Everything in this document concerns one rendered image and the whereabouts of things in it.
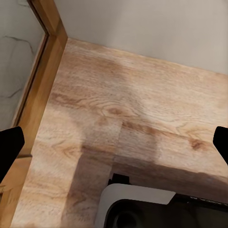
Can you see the door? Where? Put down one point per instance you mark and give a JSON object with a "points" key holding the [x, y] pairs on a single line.
{"points": [[32, 42]]}

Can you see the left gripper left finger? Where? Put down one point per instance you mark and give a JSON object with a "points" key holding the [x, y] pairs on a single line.
{"points": [[11, 142]]}

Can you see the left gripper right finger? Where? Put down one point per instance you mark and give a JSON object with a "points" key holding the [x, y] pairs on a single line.
{"points": [[220, 140]]}

